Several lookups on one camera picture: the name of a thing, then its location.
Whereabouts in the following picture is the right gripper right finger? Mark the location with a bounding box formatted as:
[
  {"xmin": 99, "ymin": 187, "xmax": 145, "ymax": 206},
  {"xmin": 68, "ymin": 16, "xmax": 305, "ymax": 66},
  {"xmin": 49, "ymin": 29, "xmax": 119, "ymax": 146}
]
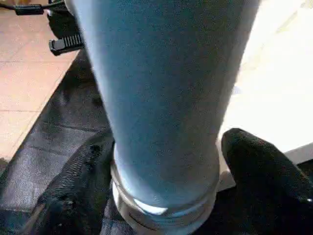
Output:
[{"xmin": 221, "ymin": 128, "xmax": 313, "ymax": 235}]

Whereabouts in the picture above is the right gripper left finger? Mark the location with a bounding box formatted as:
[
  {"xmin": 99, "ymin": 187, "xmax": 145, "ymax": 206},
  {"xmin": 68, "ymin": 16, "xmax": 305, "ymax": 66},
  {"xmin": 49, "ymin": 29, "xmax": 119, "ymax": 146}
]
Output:
[{"xmin": 24, "ymin": 137, "xmax": 117, "ymax": 235}]

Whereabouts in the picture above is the white plastic table top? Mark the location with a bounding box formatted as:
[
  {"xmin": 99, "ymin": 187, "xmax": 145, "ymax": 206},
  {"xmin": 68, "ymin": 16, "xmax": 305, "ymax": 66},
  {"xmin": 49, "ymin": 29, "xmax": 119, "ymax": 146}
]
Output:
[{"xmin": 217, "ymin": 0, "xmax": 313, "ymax": 194}]

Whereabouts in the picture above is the white plastic table leg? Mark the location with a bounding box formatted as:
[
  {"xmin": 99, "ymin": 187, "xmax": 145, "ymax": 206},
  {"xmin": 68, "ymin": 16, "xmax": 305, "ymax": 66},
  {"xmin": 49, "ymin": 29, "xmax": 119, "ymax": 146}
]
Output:
[{"xmin": 68, "ymin": 0, "xmax": 264, "ymax": 235}]

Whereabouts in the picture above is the black quilted mat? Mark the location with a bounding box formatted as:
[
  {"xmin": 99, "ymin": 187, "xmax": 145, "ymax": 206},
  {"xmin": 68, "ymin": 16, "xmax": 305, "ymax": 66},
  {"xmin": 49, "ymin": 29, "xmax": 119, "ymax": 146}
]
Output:
[{"xmin": 0, "ymin": 48, "xmax": 313, "ymax": 235}]

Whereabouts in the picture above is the black left camera cable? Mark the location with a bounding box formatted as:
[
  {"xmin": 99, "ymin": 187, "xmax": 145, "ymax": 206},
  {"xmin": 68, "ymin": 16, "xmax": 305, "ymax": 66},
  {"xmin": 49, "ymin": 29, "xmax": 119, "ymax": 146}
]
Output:
[{"xmin": 0, "ymin": 3, "xmax": 49, "ymax": 16}]

